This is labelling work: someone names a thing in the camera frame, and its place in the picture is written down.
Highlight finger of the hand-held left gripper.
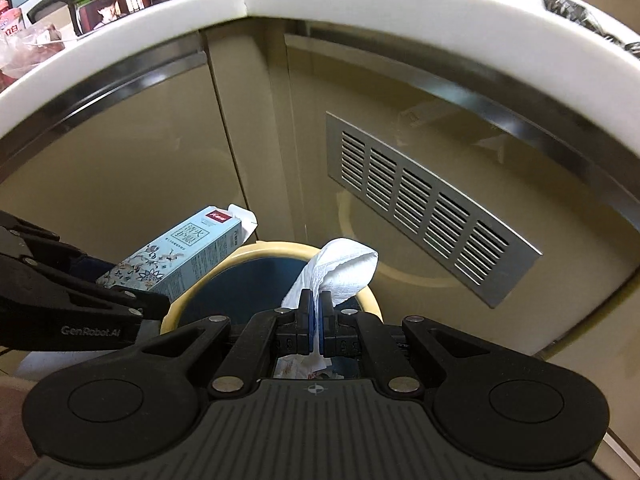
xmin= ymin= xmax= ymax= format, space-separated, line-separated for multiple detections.
xmin=0 ymin=211 xmax=118 ymax=288
xmin=0 ymin=252 xmax=172 ymax=322

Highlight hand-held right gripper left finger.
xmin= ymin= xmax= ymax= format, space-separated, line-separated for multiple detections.
xmin=145 ymin=290 xmax=316 ymax=397

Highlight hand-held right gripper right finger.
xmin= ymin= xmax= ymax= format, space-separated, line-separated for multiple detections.
xmin=319 ymin=290 xmax=483 ymax=397

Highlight white tissue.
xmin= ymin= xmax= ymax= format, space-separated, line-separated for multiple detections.
xmin=281 ymin=237 xmax=378 ymax=311

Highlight floral light blue box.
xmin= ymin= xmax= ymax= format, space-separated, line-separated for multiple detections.
xmin=95 ymin=205 xmax=258 ymax=301

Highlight beige rimmed trash bin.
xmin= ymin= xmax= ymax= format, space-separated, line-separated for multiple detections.
xmin=160 ymin=241 xmax=385 ymax=381

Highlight crumpled wrappers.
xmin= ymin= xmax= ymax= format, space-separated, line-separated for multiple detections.
xmin=272 ymin=355 xmax=346 ymax=381

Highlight beige cabinet door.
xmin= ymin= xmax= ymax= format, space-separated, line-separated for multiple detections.
xmin=0 ymin=27 xmax=251 ymax=341
xmin=250 ymin=15 xmax=640 ymax=361

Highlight silver cabinet vent grille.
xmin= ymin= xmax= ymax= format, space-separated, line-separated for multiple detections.
xmin=325 ymin=111 xmax=543 ymax=308

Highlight pink packet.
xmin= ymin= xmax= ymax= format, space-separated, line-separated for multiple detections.
xmin=0 ymin=0 xmax=28 ymax=46

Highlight photo print box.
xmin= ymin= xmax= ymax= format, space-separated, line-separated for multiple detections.
xmin=80 ymin=0 xmax=153 ymax=31

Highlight metal cabinet handle strip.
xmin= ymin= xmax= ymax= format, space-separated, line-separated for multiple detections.
xmin=284 ymin=34 xmax=640 ymax=203
xmin=0 ymin=50 xmax=208 ymax=183

